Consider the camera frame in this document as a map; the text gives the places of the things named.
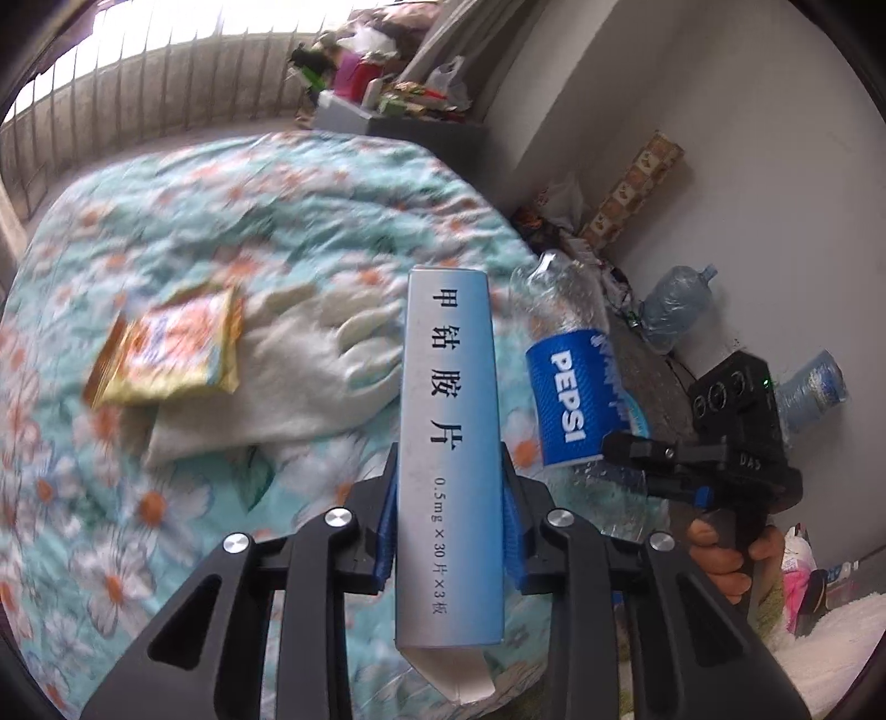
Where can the white knitted glove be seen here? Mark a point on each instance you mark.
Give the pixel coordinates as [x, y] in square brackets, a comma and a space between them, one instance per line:
[311, 367]

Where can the person's right hand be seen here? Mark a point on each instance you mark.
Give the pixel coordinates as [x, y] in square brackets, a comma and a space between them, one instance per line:
[716, 557]

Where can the large clear water jug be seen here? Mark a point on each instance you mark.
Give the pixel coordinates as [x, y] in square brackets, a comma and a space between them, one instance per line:
[675, 304]

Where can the pile of cabinet clutter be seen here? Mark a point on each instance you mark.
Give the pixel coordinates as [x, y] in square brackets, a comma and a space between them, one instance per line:
[360, 62]

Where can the grey cabinet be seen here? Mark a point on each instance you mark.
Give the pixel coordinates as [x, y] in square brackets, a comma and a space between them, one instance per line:
[422, 145]

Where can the blue tinted water bottle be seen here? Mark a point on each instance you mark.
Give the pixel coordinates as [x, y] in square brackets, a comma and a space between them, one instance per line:
[813, 388]

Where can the floral teal blanket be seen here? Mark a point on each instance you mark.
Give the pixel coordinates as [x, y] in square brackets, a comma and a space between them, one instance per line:
[207, 208]

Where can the yellow red snack packet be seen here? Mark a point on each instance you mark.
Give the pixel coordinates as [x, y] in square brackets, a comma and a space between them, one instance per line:
[173, 346]

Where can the white fleece garment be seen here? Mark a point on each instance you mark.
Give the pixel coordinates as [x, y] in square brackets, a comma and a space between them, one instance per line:
[830, 658]

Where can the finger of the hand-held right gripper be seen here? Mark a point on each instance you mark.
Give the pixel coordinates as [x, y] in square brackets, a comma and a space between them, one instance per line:
[664, 451]
[685, 490]

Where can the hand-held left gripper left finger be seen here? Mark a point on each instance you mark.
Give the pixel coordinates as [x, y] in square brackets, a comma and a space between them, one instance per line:
[386, 533]

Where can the pile of floor clutter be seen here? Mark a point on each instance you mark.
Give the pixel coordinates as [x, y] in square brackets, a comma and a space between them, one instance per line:
[561, 214]

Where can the window railing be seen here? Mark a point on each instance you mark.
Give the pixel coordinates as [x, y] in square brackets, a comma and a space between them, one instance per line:
[138, 90]

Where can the patterned long cardboard box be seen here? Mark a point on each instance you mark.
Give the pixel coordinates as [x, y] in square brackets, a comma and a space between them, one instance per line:
[637, 187]

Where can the grey blue medicine box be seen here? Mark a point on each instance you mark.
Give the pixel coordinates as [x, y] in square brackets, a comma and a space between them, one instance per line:
[450, 450]

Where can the blue label plastic bottle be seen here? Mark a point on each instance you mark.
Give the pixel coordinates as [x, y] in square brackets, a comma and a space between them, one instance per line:
[574, 401]

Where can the pink white packet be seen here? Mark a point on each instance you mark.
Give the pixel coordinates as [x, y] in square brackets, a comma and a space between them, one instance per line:
[803, 574]

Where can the white plastic bag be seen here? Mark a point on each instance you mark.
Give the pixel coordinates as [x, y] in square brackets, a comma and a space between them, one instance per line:
[446, 79]

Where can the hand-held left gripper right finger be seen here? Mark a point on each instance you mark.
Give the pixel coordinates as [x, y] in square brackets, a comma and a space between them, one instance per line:
[511, 533]

